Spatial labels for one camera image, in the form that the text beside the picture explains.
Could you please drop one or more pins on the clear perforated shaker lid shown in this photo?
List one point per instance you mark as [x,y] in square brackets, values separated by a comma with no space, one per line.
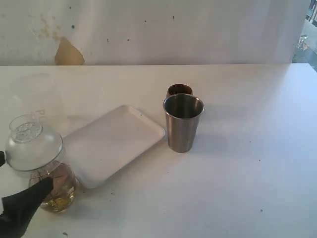
[31,144]

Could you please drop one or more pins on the clear measuring beaker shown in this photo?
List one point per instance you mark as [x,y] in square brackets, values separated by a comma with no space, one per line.
[51,183]

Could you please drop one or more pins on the brown pellets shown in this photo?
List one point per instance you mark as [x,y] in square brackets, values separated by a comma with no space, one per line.
[64,186]

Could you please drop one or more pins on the stainless steel cup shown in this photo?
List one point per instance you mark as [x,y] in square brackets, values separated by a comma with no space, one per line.
[182,112]

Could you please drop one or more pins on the brown wooden cup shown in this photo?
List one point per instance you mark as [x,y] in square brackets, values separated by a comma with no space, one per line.
[179,89]

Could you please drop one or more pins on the translucent plastic cup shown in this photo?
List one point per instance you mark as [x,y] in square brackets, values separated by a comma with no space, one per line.
[37,94]

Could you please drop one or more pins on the white rectangular tray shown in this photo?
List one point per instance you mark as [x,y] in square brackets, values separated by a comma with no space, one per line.
[106,145]

